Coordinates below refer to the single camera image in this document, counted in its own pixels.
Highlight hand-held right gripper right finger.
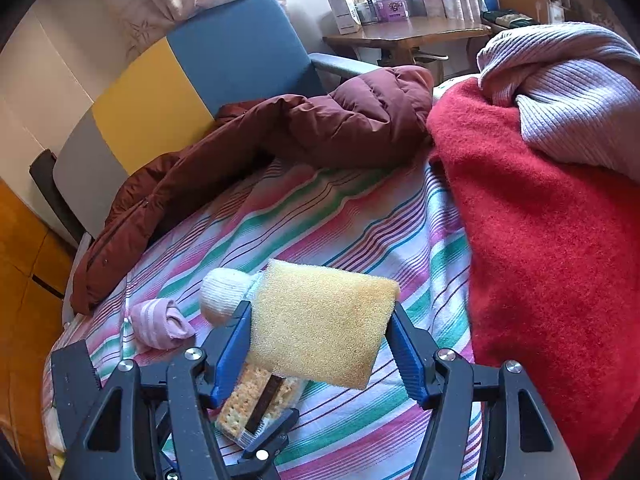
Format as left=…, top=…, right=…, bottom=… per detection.
left=387, top=305, right=581, bottom=480

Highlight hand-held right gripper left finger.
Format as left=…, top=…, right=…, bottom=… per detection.
left=59, top=300, right=253, bottom=480

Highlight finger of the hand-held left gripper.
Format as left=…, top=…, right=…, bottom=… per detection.
left=239, top=407, right=301, bottom=480

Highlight cracker packet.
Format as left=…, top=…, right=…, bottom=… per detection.
left=215, top=362, right=308, bottom=451

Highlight medium yellow sponge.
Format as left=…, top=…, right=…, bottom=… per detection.
left=246, top=258, right=401, bottom=391

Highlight white rolled sock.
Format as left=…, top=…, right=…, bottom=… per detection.
left=199, top=267, right=263, bottom=323

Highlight pink striped sock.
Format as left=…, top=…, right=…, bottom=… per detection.
left=125, top=298, right=197, bottom=352

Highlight orange wooden cabinet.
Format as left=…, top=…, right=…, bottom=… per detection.
left=0, top=180, right=76, bottom=480

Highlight striped bed sheet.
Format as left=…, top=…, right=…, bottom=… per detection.
left=42, top=157, right=488, bottom=480

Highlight red fleece blanket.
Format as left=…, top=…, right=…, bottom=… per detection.
left=426, top=77, right=640, bottom=480

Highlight maroon down jacket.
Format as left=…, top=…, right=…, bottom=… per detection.
left=70, top=65, right=435, bottom=316

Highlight grey yellow blue chair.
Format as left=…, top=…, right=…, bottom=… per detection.
left=29, top=0, right=386, bottom=251

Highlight lilac knit sweater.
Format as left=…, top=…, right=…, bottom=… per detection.
left=476, top=21, right=640, bottom=183

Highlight wooden table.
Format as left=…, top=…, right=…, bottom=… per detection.
left=322, top=15, right=493, bottom=83

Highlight purple box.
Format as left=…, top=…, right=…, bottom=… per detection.
left=377, top=0, right=408, bottom=22

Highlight small packets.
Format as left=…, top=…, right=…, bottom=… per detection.
left=350, top=0, right=378, bottom=26

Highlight white carton box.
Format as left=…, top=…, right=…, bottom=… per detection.
left=322, top=0, right=361, bottom=36

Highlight cardboard box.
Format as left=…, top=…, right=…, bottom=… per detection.
left=495, top=0, right=553, bottom=26

